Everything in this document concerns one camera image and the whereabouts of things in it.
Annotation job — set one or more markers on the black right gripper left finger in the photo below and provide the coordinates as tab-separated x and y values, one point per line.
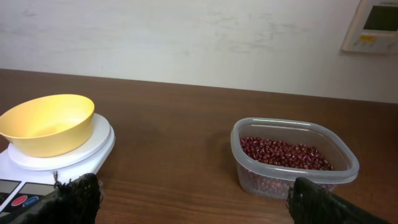
75	201

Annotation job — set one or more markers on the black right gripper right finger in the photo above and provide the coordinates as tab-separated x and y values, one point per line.
309	203

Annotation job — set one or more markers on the white digital kitchen scale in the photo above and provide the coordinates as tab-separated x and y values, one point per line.
25	179

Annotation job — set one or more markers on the yellow plastic bowl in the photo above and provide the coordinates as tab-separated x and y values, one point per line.
49	126

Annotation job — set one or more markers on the red beans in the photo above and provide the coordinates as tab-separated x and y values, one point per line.
285	154

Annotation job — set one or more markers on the clear plastic container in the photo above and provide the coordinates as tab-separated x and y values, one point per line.
267	180

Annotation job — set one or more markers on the white wall control panel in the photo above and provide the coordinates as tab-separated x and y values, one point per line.
373	29

